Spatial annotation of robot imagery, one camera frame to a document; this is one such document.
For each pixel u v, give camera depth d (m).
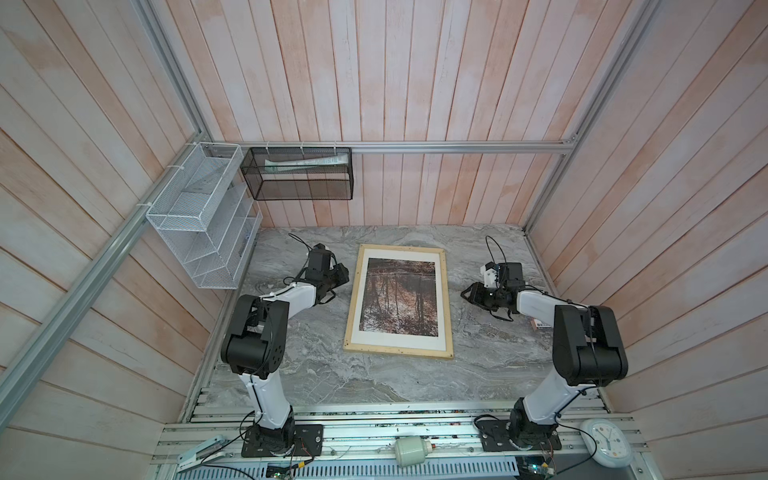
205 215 0.70
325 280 0.76
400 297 1.01
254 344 0.50
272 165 0.90
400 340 0.91
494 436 0.73
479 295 0.86
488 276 0.90
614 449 0.70
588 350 0.48
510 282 0.77
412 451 0.65
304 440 0.73
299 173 1.02
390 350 0.87
